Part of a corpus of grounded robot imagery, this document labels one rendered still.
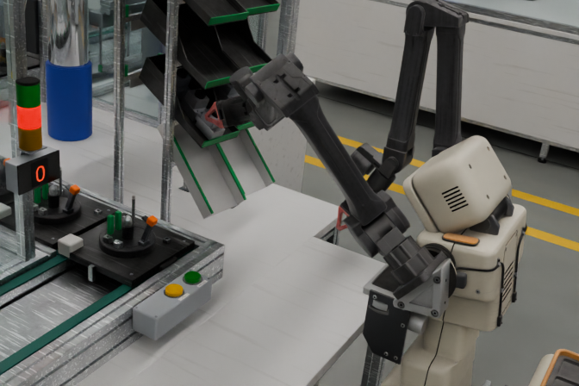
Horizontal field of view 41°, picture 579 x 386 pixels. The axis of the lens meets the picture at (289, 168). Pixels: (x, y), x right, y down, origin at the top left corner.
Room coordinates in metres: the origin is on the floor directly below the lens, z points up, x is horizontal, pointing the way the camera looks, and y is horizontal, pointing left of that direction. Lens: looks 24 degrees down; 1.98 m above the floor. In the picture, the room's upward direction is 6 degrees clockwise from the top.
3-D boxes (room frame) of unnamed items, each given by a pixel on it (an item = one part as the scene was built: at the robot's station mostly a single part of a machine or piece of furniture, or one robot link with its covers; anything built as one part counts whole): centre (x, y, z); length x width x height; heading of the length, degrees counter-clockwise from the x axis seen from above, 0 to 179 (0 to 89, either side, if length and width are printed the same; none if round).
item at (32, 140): (1.56, 0.58, 1.28); 0.05 x 0.05 x 0.05
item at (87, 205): (1.80, 0.61, 1.01); 0.24 x 0.24 x 0.13; 62
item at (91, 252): (1.68, 0.38, 0.96); 0.24 x 0.24 x 0.02; 62
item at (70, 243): (1.64, 0.52, 0.97); 0.05 x 0.05 x 0.04; 62
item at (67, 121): (2.58, 0.81, 0.99); 0.16 x 0.16 x 0.27
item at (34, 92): (1.56, 0.58, 1.38); 0.05 x 0.05 x 0.05
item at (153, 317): (1.50, 0.23, 0.93); 0.21 x 0.07 x 0.06; 152
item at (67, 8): (2.58, 0.81, 1.32); 0.14 x 0.14 x 0.38
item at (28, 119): (1.56, 0.58, 1.33); 0.05 x 0.05 x 0.05
